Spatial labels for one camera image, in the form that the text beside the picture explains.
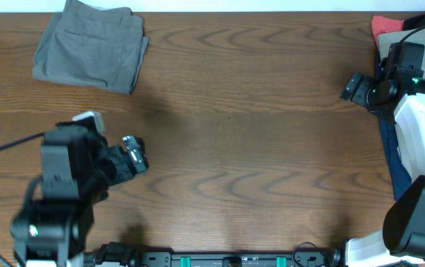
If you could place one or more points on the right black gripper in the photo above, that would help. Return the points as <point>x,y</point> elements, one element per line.
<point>360,96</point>

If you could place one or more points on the grey shorts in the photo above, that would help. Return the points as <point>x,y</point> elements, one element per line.
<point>88,46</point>

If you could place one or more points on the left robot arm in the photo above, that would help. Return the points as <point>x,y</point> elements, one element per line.
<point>52,232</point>

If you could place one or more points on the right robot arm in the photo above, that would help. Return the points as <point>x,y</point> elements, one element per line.
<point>401,100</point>

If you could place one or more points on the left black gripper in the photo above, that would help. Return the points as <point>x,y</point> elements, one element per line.
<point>123,170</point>

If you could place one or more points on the red cloth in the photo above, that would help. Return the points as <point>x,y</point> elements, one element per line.
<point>382,25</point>

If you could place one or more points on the navy blue cloth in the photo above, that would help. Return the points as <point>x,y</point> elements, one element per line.
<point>401,180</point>

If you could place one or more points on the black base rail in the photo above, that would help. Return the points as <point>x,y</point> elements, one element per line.
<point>123,255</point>

